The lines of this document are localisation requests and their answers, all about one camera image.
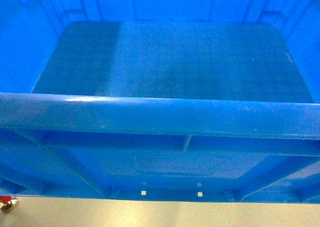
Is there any blue plastic crate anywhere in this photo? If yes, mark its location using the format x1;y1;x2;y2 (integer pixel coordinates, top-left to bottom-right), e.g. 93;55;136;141
0;0;320;204

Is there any silver red bolt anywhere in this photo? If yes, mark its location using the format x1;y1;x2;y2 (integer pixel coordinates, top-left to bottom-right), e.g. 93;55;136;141
0;196;19;213

